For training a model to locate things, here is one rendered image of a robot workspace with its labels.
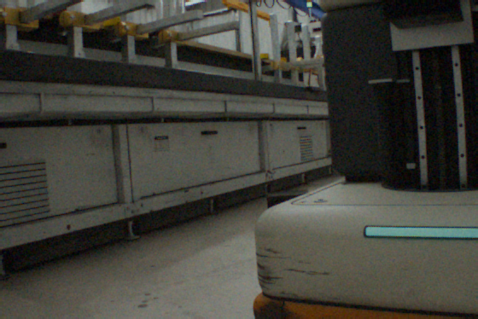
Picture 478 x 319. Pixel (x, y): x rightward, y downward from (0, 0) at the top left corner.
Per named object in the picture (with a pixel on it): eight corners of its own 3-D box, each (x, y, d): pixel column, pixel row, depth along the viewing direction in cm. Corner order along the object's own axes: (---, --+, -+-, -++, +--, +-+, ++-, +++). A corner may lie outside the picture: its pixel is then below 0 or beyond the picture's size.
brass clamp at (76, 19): (101, 29, 147) (100, 14, 146) (69, 24, 135) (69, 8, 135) (89, 32, 150) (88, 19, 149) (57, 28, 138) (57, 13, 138)
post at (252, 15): (263, 81, 248) (257, 2, 246) (259, 80, 244) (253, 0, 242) (256, 82, 251) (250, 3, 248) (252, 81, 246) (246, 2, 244)
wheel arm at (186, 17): (203, 21, 151) (202, 9, 151) (197, 20, 148) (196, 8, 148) (113, 44, 173) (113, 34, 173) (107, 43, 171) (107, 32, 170)
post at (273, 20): (282, 91, 271) (276, 14, 268) (280, 90, 268) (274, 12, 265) (277, 91, 272) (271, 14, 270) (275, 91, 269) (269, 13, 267)
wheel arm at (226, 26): (240, 31, 173) (239, 20, 173) (236, 30, 170) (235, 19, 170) (154, 49, 195) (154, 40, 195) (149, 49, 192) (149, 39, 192)
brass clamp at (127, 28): (149, 37, 168) (148, 25, 168) (125, 33, 156) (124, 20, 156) (137, 41, 171) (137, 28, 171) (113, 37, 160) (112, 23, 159)
